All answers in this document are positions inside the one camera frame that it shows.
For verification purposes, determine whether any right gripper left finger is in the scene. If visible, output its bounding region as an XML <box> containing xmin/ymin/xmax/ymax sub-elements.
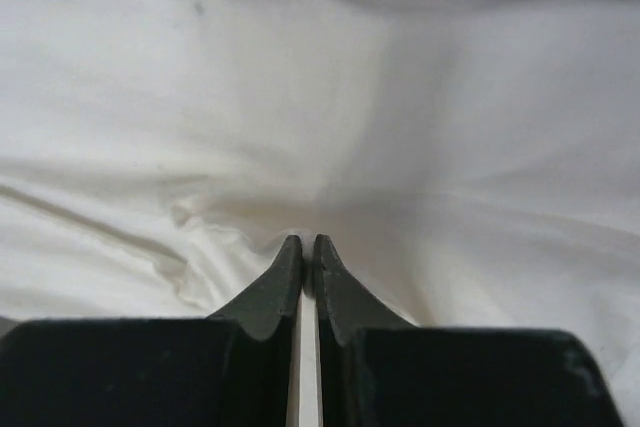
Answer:
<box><xmin>207</xmin><ymin>235</ymin><xmax>303</xmax><ymax>341</ymax></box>

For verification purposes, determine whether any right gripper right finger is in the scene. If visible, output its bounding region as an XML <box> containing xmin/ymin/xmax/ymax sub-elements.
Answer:
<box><xmin>312</xmin><ymin>234</ymin><xmax>413</xmax><ymax>347</ymax></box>

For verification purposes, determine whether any white t shirt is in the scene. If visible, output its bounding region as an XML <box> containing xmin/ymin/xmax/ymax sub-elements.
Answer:
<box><xmin>1</xmin><ymin>0</ymin><xmax>639</xmax><ymax>426</ymax></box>

